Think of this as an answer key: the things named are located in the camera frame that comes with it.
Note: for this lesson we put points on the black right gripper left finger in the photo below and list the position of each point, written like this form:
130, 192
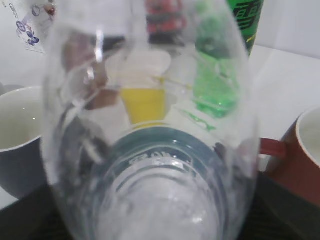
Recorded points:
34, 217

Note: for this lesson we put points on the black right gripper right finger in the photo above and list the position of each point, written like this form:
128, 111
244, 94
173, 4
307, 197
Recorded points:
277, 214

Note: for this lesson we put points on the clear water bottle green label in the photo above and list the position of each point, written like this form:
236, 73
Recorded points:
191, 178

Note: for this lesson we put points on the red mug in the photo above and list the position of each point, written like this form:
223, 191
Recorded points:
295, 159

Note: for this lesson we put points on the grey mug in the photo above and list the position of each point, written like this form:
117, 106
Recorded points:
21, 167

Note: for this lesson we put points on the yellow paper cup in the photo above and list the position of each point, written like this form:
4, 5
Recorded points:
142, 86

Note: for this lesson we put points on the green soda bottle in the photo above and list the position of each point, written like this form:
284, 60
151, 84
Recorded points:
215, 84

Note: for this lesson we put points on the white milk bottle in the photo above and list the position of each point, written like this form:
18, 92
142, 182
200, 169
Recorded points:
32, 20

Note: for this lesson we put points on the dark cola bottle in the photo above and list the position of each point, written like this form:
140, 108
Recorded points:
165, 22

